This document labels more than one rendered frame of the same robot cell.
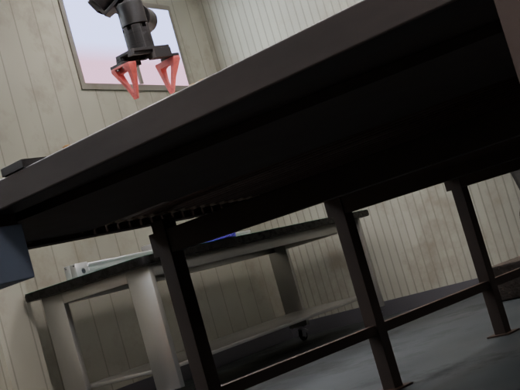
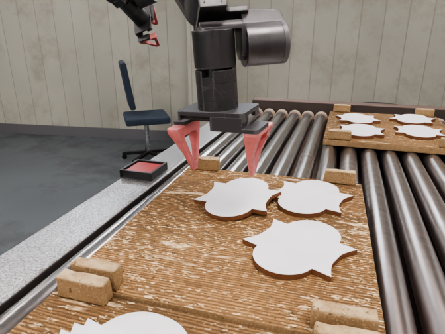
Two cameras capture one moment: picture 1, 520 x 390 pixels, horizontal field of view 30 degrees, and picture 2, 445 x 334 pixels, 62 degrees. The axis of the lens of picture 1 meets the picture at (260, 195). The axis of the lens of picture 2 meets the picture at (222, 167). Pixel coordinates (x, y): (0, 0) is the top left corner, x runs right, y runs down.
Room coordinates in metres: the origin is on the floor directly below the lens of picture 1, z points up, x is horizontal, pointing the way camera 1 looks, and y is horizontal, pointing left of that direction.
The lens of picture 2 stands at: (1.82, -0.33, 1.21)
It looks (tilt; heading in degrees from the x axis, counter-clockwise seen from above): 20 degrees down; 68
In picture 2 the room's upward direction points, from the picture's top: straight up
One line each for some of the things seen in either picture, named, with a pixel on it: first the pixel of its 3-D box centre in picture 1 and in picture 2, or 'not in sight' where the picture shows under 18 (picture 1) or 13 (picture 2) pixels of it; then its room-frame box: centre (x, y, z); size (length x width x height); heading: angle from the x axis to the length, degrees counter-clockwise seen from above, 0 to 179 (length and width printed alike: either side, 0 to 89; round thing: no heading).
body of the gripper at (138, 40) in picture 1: (139, 42); (217, 94); (2.02, 0.16, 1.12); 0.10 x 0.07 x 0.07; 133
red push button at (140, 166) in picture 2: not in sight; (144, 169); (1.96, 0.44, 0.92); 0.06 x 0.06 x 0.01; 50
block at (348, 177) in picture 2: not in sight; (340, 176); (2.28, 0.19, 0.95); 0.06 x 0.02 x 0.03; 142
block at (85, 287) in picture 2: not in sight; (84, 286); (1.81, 0.03, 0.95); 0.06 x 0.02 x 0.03; 141
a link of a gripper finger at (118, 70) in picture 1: (135, 76); (199, 140); (2.00, 0.18, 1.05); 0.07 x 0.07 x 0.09; 43
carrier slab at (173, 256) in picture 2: not in sight; (248, 224); (2.05, 0.12, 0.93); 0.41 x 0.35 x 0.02; 52
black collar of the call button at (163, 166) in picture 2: (27, 166); (144, 169); (1.96, 0.44, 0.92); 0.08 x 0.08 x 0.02; 50
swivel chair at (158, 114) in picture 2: not in sight; (144, 112); (2.48, 3.25, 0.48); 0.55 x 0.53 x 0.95; 155
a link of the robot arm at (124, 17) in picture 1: (132, 15); (218, 48); (2.02, 0.16, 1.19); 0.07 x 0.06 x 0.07; 170
